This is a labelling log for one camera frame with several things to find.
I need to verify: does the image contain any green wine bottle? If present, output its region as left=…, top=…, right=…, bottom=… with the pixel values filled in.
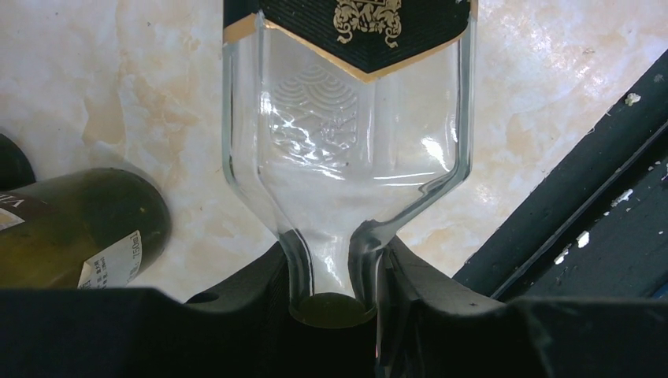
left=0, top=134, right=36, bottom=191
left=1, top=168, right=172, bottom=289

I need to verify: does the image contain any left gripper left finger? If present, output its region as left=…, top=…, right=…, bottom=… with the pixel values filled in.
left=1, top=245, right=288, bottom=377

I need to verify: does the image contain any green wine bottle left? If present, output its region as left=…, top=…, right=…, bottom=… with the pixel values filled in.
left=0, top=134, right=36, bottom=191

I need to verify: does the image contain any green wine bottle front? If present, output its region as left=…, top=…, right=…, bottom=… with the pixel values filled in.
left=1, top=168, right=172, bottom=289

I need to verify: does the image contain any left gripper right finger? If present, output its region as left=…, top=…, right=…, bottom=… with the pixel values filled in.
left=378, top=239, right=667, bottom=377

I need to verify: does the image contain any square clear liquor bottle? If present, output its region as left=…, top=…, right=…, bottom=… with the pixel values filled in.
left=222, top=0, right=477, bottom=328

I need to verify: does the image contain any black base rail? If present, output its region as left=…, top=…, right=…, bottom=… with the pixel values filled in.
left=455, top=55, right=667, bottom=300

